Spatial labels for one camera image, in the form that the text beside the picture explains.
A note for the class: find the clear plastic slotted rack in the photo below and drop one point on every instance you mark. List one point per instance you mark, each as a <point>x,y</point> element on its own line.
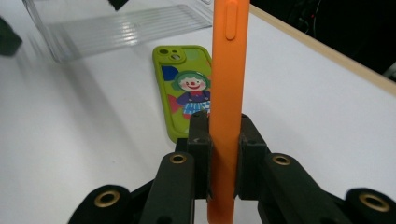
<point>124,31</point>

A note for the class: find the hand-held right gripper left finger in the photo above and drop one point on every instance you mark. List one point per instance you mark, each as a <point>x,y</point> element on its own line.
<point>202,155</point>

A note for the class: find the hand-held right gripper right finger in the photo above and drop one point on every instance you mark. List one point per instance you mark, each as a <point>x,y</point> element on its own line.
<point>250,161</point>

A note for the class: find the green cartoon clown phone case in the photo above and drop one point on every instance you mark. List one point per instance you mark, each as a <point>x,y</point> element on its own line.
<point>168,93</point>

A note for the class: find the orange phone case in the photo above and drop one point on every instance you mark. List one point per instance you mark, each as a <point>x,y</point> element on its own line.
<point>229,93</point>

